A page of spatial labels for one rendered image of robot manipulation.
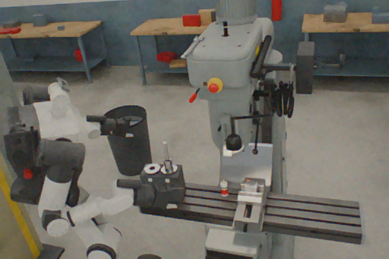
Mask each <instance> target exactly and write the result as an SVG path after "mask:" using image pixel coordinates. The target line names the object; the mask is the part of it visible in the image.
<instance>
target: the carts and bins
mask: <svg viewBox="0 0 389 259"><path fill-rule="evenodd" d="M104 115H105V116H106V119H114V120H116V119H122V118H124V117H131V118H139V120H140V121H139V122H130V126H129V129H128V131H127V134H133V137H127V138H119V136H115V135H109V136H106V137H107V139H108V142H109V145H110V147H111V150H112V155H113V156H114V158H115V163H116V165H117V167H118V169H119V172H120V173H121V174H122V175H127V176H133V175H140V174H141V173H142V171H143V168H144V167H145V165H146V163H152V155H151V149H150V140H149V129H148V124H147V113H146V109H145V108H144V107H141V106H136V105H127V106H121V107H116V108H114V109H112V110H109V111H108V112H107V113H105V114H104Z"/></svg>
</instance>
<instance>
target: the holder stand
mask: <svg viewBox="0 0 389 259"><path fill-rule="evenodd" d="M172 165H173V170H171V171H166V170H165V166H164V164H157V163H146V165H145V167H144V168H143V171H142V173H141V174H140V180H141V181H142V185H152V186H154V185H163V183H164V182H173V183H178V184H183V185H184V188H173V189H172V193H171V197H170V199H169V202H168V203H179V204H181V203H182V200H183V197H184V193H185V190H186V188H185V181H184V173H183V169H182V165H179V164H172Z"/></svg>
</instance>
